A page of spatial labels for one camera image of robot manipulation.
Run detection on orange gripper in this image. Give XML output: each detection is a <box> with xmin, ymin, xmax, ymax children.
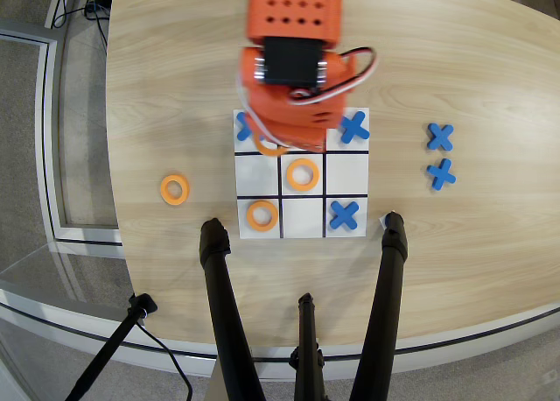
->
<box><xmin>243</xmin><ymin>87</ymin><xmax>352</xmax><ymax>154</ymax></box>

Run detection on orange foam ring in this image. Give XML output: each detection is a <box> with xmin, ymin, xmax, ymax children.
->
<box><xmin>245</xmin><ymin>199</ymin><xmax>280</xmax><ymax>233</ymax></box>
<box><xmin>159</xmin><ymin>173</ymin><xmax>192</xmax><ymax>207</ymax></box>
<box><xmin>253</xmin><ymin>131</ymin><xmax>291</xmax><ymax>158</ymax></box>
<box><xmin>285</xmin><ymin>158</ymin><xmax>321</xmax><ymax>192</ymax></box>

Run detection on blue foam cross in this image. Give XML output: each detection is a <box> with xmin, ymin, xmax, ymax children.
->
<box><xmin>338</xmin><ymin>109</ymin><xmax>372</xmax><ymax>145</ymax></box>
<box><xmin>425</xmin><ymin>123</ymin><xmax>456</xmax><ymax>153</ymax></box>
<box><xmin>235</xmin><ymin>111</ymin><xmax>256</xmax><ymax>143</ymax></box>
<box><xmin>328</xmin><ymin>199</ymin><xmax>361</xmax><ymax>233</ymax></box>
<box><xmin>425</xmin><ymin>157</ymin><xmax>458</xmax><ymax>193</ymax></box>

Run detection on white tic-tac-toe board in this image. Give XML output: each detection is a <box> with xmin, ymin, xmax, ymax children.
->
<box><xmin>233</xmin><ymin>107</ymin><xmax>371</xmax><ymax>240</ymax></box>

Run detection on thick black tripod leg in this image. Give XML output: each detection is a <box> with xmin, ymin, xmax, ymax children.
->
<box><xmin>348</xmin><ymin>211</ymin><xmax>410</xmax><ymax>401</ymax></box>
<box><xmin>199</xmin><ymin>217</ymin><xmax>267</xmax><ymax>401</ymax></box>

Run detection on thin black tripod leg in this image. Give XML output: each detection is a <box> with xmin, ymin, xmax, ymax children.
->
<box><xmin>288</xmin><ymin>292</ymin><xmax>327</xmax><ymax>401</ymax></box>

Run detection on slim black stand pole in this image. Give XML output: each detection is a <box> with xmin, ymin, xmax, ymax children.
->
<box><xmin>64</xmin><ymin>292</ymin><xmax>159</xmax><ymax>401</ymax></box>

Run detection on black floor cable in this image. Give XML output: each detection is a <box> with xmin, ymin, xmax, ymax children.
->
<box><xmin>83</xmin><ymin>0</ymin><xmax>109</xmax><ymax>57</ymax></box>
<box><xmin>50</xmin><ymin>0</ymin><xmax>75</xmax><ymax>30</ymax></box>

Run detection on grey metal frame panel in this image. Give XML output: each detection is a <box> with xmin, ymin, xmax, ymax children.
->
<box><xmin>0</xmin><ymin>18</ymin><xmax>126</xmax><ymax>258</ymax></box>

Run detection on black stand cable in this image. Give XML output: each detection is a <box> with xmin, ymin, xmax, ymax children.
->
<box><xmin>134</xmin><ymin>320</ymin><xmax>194</xmax><ymax>401</ymax></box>

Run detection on black camera tripod legs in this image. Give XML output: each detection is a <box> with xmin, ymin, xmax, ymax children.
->
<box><xmin>0</xmin><ymin>282</ymin><xmax>560</xmax><ymax>381</ymax></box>

